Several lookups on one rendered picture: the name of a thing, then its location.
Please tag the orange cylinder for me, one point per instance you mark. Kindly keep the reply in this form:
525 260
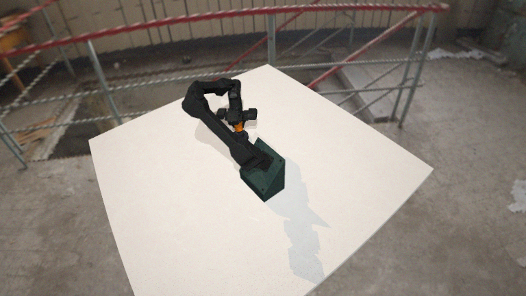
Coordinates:
238 127

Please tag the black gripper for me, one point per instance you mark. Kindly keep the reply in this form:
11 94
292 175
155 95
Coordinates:
250 114

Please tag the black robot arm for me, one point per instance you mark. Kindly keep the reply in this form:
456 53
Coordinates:
245 154

